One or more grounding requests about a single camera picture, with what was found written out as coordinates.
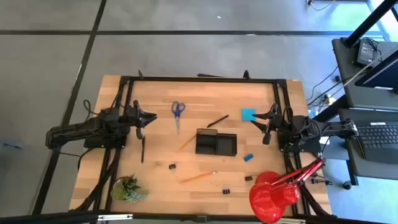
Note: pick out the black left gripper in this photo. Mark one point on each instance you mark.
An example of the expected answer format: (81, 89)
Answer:
(136, 119)

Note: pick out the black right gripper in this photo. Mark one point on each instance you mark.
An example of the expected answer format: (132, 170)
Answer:
(275, 123)

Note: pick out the blue sticky note pad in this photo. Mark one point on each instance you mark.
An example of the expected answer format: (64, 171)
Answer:
(247, 114)

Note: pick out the black pen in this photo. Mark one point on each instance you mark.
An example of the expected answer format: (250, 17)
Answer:
(217, 121)
(143, 151)

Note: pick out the blue eraser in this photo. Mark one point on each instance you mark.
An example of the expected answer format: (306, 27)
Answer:
(248, 157)

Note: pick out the black mesh desk organizer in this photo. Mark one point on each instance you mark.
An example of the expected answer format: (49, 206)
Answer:
(227, 144)

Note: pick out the orange pencil with eraser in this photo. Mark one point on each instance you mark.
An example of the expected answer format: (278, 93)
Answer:
(199, 176)
(187, 143)

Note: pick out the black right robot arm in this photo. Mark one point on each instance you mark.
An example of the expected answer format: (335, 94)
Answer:
(329, 128)

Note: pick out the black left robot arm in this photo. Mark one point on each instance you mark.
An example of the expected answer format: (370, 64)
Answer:
(77, 129)

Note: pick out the green potted succulent plant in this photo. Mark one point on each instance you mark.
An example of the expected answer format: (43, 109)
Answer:
(127, 189)

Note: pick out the red desk lamp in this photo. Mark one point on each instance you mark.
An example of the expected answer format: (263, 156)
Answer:
(270, 199)

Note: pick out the grey side desk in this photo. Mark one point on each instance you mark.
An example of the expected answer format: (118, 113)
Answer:
(351, 81)

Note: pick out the black caster wheel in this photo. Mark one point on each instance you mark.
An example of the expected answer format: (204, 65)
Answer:
(347, 185)

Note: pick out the black laptop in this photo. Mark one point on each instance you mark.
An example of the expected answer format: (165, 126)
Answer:
(376, 137)

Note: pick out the black power adapter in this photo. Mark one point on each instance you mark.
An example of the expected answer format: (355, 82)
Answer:
(366, 53)

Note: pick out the dark flat monitor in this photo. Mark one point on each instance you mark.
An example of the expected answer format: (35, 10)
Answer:
(382, 76)

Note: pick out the black gantry top beam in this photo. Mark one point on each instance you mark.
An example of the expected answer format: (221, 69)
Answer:
(46, 217)

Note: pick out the black upright pole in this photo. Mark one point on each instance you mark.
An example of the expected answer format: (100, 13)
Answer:
(370, 21)

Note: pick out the black table rail frame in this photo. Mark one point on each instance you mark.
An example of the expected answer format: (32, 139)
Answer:
(202, 79)

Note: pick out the silver aluminium bracket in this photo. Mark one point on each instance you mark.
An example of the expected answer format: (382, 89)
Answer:
(115, 217)

